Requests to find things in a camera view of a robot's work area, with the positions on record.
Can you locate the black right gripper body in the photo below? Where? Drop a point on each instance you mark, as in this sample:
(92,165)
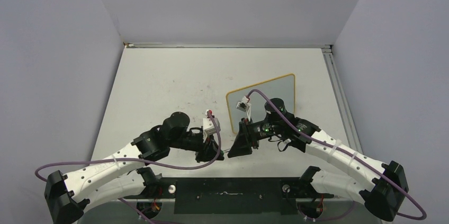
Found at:
(254,130)

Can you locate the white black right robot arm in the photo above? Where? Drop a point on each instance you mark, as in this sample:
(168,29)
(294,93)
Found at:
(379,186)

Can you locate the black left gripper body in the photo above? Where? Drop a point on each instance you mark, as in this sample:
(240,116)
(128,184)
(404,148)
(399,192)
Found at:
(195,141)

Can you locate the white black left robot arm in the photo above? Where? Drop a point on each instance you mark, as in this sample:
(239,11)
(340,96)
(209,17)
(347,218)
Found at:
(126,172)

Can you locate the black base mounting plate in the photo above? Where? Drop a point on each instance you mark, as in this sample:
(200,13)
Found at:
(247,195)

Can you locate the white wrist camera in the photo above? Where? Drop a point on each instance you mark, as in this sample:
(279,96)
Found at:
(210,124)
(245,106)

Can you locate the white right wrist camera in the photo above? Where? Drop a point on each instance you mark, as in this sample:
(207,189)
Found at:
(245,106)

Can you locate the aluminium back rail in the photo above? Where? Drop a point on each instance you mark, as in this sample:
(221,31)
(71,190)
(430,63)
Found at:
(182,45)

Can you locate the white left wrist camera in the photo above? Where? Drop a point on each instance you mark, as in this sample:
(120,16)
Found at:
(210,124)

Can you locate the aluminium right side rail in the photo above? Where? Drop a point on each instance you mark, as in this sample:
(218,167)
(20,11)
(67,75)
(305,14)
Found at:
(343,105)

